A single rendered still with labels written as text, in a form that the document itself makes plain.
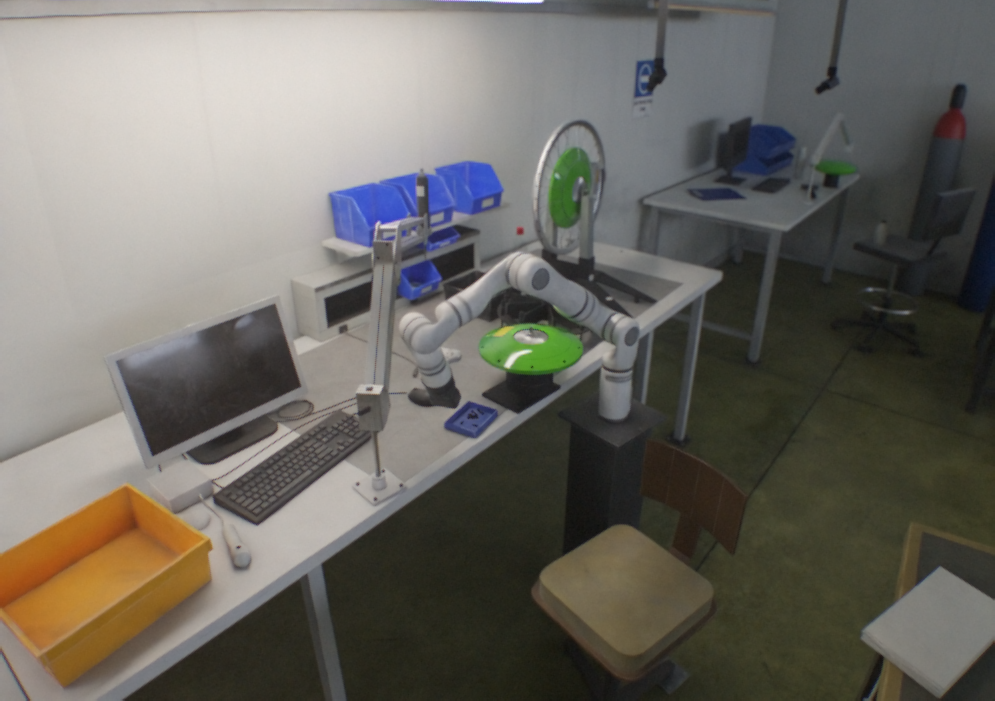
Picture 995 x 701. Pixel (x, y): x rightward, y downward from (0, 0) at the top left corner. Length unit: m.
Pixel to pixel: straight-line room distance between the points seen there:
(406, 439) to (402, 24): 1.54
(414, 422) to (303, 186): 0.95
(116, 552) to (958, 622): 1.69
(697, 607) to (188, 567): 1.20
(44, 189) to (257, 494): 0.97
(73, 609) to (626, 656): 1.20
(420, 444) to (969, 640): 1.27
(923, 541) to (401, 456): 1.22
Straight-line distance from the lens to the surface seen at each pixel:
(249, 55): 2.26
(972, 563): 1.66
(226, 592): 1.50
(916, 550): 1.63
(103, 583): 1.62
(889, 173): 6.19
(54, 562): 1.68
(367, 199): 2.55
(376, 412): 1.52
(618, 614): 1.78
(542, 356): 1.87
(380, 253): 1.59
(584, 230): 2.58
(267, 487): 1.70
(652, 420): 2.06
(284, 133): 2.33
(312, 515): 1.63
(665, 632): 1.77
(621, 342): 1.88
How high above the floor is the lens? 1.95
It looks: 25 degrees down
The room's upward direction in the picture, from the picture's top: straight up
